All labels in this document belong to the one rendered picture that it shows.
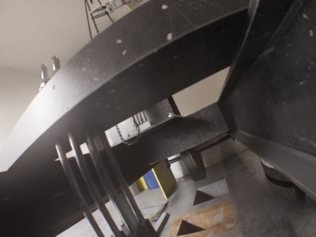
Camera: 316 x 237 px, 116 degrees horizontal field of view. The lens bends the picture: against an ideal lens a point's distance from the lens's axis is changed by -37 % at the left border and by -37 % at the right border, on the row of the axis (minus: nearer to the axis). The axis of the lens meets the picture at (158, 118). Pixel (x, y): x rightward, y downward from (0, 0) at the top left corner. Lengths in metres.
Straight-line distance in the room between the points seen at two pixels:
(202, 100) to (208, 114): 1.22
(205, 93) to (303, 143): 1.95
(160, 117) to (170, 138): 0.17
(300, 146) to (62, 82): 0.45
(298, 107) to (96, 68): 0.33
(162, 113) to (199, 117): 0.23
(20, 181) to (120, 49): 0.57
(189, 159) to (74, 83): 1.31
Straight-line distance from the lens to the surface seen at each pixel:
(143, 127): 0.83
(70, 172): 0.33
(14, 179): 0.64
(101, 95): 0.21
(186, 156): 1.44
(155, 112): 0.94
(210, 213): 1.14
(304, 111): 0.31
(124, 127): 1.04
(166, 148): 1.04
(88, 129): 0.33
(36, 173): 0.67
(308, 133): 0.33
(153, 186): 2.26
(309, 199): 0.77
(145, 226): 0.38
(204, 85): 2.23
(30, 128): 0.33
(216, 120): 0.99
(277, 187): 0.85
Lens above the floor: 0.58
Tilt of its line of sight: 8 degrees up
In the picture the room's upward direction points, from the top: 24 degrees counter-clockwise
